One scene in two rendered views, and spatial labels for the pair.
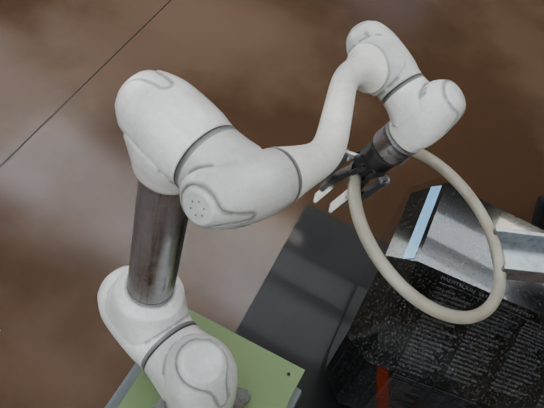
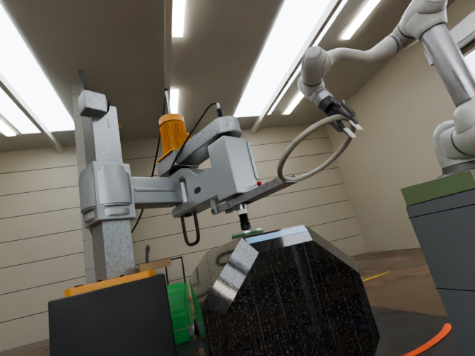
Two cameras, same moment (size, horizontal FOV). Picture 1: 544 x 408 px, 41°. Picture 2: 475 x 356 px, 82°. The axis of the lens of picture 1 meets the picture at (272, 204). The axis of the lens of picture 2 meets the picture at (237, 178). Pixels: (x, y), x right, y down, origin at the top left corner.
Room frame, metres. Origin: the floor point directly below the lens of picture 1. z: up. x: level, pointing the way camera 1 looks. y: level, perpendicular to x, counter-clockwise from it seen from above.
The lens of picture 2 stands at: (2.21, 0.62, 0.76)
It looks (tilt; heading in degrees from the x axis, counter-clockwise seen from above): 15 degrees up; 240
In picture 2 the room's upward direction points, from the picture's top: 13 degrees counter-clockwise
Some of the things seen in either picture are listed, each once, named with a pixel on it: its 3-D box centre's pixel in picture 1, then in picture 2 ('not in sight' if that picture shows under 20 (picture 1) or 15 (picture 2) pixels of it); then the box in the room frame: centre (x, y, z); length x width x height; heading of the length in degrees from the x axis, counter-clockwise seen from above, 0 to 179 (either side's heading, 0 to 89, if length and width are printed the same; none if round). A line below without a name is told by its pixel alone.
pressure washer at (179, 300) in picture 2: not in sight; (177, 298); (1.41, -2.67, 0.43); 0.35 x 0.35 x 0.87; 65
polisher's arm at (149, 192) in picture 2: not in sight; (134, 193); (1.88, -1.52, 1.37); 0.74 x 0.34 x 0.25; 17
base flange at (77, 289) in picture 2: not in sight; (116, 280); (2.08, -1.46, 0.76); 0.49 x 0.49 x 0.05; 80
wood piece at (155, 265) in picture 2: not in sight; (155, 265); (1.84, -1.37, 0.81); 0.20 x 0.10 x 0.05; 178
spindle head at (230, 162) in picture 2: not in sight; (225, 174); (1.30, -1.09, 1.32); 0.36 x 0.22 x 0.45; 105
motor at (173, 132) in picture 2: not in sight; (175, 138); (1.44, -1.65, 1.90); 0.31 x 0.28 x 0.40; 15
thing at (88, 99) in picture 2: not in sight; (94, 104); (2.11, -1.32, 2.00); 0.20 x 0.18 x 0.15; 170
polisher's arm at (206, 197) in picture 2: not in sight; (203, 189); (1.37, -1.39, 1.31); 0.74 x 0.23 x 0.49; 105
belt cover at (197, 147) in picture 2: not in sight; (198, 152); (1.37, -1.35, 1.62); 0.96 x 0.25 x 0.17; 105
